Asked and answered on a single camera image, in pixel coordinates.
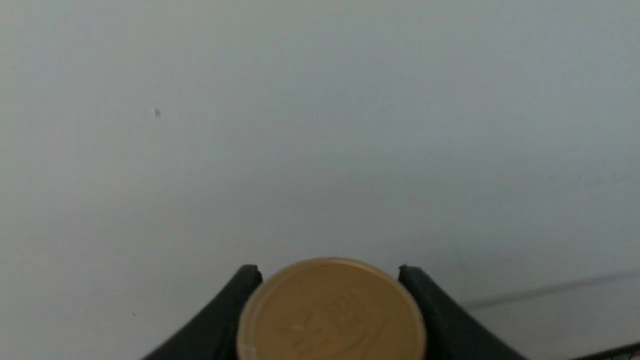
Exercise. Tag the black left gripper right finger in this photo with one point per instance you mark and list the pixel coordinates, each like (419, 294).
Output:
(452, 333)

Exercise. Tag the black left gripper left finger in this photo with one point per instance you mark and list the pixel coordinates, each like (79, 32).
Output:
(212, 333)

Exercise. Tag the amber cooking wine bottle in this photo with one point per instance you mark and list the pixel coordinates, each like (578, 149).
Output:
(331, 309)

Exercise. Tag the black wire mesh shelf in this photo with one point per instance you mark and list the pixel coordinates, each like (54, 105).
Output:
(628, 352)

